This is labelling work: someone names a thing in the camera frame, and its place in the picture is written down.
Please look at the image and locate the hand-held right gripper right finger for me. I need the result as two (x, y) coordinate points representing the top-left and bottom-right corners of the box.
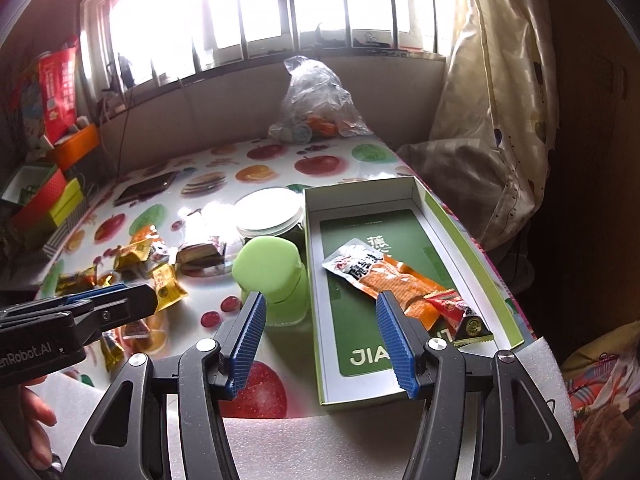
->
(375, 290), (583, 480)

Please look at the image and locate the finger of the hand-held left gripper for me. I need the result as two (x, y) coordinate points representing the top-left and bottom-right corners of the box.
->
(0, 282), (128, 313)
(67, 284), (162, 335)

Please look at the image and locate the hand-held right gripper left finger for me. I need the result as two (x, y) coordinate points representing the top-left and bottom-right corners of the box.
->
(60, 291), (268, 480)

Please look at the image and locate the pile of yellow candy packets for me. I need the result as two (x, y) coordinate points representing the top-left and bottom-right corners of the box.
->
(52, 232), (188, 373)

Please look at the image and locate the orange snack packet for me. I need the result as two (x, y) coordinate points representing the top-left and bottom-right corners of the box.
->
(321, 239), (448, 331)

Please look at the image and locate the green lidded jar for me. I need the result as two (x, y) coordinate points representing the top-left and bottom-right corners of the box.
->
(231, 236), (308, 328)

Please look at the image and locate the brown candy packet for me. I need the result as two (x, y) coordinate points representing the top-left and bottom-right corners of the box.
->
(175, 240), (228, 273)

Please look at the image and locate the clear plastic container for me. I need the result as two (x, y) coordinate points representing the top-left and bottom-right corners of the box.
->
(302, 175), (526, 406)

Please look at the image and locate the clear jar with white lid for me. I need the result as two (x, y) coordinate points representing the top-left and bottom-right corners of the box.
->
(234, 187), (306, 241)

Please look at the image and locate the person's left hand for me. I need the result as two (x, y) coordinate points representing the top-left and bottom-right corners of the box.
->
(17, 385), (66, 476)

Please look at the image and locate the black and white striped box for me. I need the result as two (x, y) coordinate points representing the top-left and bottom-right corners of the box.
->
(42, 205), (91, 258)

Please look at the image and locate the small red snack packet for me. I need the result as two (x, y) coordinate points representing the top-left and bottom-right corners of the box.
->
(425, 290), (473, 333)

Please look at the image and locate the black triangular snack packet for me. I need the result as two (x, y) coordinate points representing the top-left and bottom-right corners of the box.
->
(452, 307), (493, 348)

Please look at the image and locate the yellow-green box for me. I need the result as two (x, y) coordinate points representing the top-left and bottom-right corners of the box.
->
(47, 177), (86, 228)

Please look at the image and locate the red patterned box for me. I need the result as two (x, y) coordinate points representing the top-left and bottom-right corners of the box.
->
(0, 162), (68, 233)

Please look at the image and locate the black smartphone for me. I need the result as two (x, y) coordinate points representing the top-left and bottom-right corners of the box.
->
(112, 170), (181, 207)

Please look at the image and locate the dark green packet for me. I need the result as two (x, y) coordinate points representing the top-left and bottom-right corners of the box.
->
(17, 182), (46, 206)

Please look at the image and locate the white foam sheet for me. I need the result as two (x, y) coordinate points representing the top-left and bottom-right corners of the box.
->
(30, 332), (573, 480)

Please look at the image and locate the orange box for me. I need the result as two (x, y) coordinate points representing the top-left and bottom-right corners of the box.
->
(50, 122), (101, 171)

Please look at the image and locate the food print tablecloth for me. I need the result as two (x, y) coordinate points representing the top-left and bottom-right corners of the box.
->
(0, 137), (536, 421)

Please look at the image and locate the colourful printed carton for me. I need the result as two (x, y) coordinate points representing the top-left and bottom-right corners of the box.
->
(15, 67), (48, 151)

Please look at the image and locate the red bag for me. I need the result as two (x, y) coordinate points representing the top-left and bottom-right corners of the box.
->
(37, 47), (81, 143)

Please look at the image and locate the colourful printed cloth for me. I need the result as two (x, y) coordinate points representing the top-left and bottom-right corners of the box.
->
(560, 350), (640, 456)

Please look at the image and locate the small orange packet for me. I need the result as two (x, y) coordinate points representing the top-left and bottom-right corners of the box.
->
(307, 116), (341, 137)

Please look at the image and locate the clear plastic bag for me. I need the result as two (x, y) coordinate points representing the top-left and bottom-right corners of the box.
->
(267, 55), (376, 143)

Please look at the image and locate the cream floral curtain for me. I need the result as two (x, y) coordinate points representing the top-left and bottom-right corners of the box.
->
(430, 0), (561, 251)

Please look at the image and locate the window with metal bars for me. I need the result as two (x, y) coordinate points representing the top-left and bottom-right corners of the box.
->
(80, 0), (466, 96)

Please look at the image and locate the black cable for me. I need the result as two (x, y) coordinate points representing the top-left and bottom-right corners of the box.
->
(102, 85), (138, 181)

